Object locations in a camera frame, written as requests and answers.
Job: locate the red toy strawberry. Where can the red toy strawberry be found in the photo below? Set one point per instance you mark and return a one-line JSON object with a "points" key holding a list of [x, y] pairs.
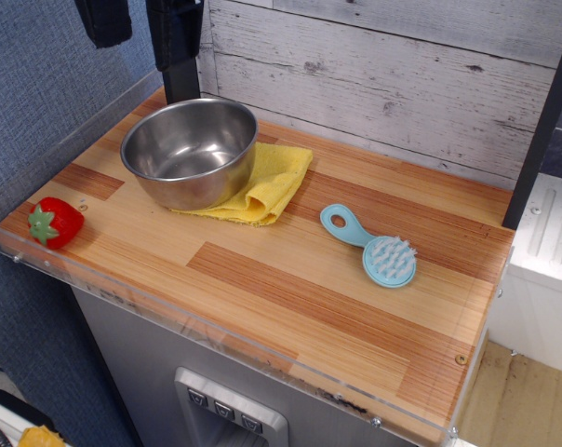
{"points": [[53, 223]]}

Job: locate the yellow object bottom corner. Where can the yellow object bottom corner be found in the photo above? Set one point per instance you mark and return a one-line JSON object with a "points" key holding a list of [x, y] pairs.
{"points": [[40, 437]]}

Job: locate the black frame post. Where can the black frame post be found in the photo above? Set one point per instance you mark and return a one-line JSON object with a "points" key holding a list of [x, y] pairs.
{"points": [[181, 82], [535, 155]]}

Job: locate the light blue scrub brush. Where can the light blue scrub brush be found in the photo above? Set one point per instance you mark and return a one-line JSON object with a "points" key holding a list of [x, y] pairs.
{"points": [[390, 262]]}

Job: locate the silver toy fridge cabinet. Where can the silver toy fridge cabinet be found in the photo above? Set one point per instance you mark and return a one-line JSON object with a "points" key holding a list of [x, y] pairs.
{"points": [[143, 356]]}

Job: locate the yellow folded cloth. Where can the yellow folded cloth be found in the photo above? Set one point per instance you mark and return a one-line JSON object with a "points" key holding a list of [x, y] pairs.
{"points": [[276, 177]]}

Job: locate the grey dispenser button panel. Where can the grey dispenser button panel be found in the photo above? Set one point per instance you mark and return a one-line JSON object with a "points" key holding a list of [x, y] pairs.
{"points": [[216, 415]]}

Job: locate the black right frame post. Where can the black right frame post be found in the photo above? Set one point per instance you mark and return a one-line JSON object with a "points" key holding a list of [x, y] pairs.
{"points": [[535, 155]]}

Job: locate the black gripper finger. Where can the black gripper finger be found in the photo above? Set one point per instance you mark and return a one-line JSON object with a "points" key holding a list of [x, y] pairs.
{"points": [[106, 22], [175, 28]]}

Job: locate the white toy sink counter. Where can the white toy sink counter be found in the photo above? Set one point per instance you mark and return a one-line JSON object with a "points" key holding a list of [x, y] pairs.
{"points": [[526, 315]]}

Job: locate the black left frame post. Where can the black left frame post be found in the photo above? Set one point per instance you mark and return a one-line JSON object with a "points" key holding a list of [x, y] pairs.
{"points": [[181, 82]]}

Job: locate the stainless steel bowl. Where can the stainless steel bowl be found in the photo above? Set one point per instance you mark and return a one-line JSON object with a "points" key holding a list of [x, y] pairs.
{"points": [[192, 155]]}

